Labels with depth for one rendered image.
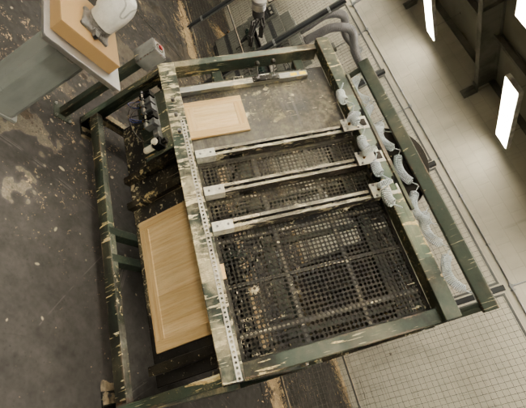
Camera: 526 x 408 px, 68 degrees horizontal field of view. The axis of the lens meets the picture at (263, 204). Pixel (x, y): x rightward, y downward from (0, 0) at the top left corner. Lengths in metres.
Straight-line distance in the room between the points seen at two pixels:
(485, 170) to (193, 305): 5.85
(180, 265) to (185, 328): 0.39
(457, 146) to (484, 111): 0.77
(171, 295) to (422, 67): 6.98
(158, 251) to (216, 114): 1.02
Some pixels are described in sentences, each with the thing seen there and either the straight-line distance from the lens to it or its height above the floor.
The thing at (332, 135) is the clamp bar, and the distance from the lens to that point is 2.71.
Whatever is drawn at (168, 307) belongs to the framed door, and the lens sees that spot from 2.60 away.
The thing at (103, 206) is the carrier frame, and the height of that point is 0.16.
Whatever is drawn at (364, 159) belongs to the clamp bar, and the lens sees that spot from 2.60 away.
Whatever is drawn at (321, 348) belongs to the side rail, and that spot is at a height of 1.26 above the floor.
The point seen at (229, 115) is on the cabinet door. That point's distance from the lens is 2.78.
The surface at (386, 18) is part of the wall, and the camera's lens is 9.45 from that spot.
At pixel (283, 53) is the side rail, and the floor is 1.62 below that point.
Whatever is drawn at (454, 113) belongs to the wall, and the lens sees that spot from 7.88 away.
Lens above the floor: 1.88
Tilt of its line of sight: 17 degrees down
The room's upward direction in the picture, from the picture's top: 65 degrees clockwise
